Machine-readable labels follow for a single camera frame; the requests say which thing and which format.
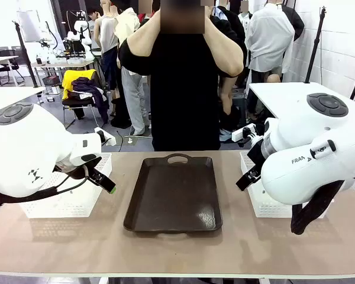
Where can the person right forearm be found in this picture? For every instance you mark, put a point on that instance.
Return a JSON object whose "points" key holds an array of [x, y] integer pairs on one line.
{"points": [[143, 32]]}

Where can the white background table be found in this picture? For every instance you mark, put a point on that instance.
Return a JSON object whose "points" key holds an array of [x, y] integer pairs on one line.
{"points": [[14, 94]]}

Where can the black tripod stand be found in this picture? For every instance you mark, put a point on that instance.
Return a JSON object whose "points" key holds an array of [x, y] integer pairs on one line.
{"points": [[315, 47], [25, 56]]}

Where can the dark brown plastic tray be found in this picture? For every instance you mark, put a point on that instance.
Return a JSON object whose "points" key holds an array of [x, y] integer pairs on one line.
{"points": [[174, 192]]}

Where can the mannequin with white shirt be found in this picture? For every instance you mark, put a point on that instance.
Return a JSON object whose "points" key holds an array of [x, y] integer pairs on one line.
{"points": [[269, 35]]}

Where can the dark purple garment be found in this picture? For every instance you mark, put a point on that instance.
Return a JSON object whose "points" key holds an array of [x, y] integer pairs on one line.
{"points": [[91, 91]]}

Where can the white side table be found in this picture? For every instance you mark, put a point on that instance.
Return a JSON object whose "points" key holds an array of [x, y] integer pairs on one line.
{"points": [[281, 94]]}

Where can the black hanging jacket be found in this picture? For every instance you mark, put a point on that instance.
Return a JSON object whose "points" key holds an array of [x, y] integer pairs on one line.
{"points": [[294, 20]]}

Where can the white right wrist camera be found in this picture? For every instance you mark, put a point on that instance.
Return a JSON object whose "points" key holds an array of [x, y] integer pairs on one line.
{"points": [[244, 133]]}

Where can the white perforated plastic basket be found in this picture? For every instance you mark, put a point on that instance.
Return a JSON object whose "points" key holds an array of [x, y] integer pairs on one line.
{"points": [[266, 207], [77, 204]]}

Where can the person left forearm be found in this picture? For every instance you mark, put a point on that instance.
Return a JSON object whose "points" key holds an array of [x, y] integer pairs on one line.
{"points": [[225, 44]]}

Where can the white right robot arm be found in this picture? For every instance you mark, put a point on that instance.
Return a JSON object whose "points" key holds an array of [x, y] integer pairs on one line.
{"points": [[313, 148]]}

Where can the mannequin with white tank top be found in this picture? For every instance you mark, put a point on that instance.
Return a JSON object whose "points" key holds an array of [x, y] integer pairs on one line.
{"points": [[108, 32]]}

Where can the yellow cloth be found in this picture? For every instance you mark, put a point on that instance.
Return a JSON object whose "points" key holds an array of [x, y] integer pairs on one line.
{"points": [[77, 77]]}

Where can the mannequin with cream jacket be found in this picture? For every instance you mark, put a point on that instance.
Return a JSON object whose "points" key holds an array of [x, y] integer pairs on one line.
{"points": [[125, 23]]}

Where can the grey trousers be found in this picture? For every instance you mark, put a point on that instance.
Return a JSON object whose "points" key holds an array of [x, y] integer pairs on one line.
{"points": [[134, 97]]}

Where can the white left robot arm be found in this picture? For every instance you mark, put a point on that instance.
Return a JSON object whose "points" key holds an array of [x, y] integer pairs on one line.
{"points": [[26, 142]]}

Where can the white board panel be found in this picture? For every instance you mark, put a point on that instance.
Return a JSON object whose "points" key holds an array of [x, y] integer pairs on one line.
{"points": [[28, 26]]}

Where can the white humanoid robot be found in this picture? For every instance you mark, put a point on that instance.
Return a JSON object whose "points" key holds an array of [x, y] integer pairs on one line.
{"points": [[78, 29]]}

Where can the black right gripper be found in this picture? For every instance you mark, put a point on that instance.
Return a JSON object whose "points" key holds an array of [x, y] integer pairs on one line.
{"points": [[256, 154]]}

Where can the person torso black shirt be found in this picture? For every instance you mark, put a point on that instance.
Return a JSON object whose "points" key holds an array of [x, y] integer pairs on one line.
{"points": [[183, 88]]}

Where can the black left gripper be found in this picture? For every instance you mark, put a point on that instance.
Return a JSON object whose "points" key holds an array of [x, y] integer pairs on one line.
{"points": [[77, 173]]}

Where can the black office chair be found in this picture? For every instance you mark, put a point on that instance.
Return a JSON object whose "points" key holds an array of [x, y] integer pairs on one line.
{"points": [[7, 66]]}

